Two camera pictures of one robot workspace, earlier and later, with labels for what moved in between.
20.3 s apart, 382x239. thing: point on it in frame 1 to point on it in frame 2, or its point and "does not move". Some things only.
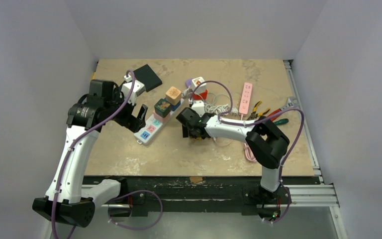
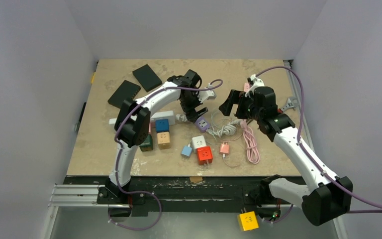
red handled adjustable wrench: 292,102 does not move
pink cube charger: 163,119 to 151,125
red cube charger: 204,95 to 204,155
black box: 145,75 does not move
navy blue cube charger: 173,107 to 162,125
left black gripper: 131,122 to 189,111
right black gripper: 185,127 to 240,102
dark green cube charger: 162,107 to 147,144
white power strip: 152,127 to 170,115
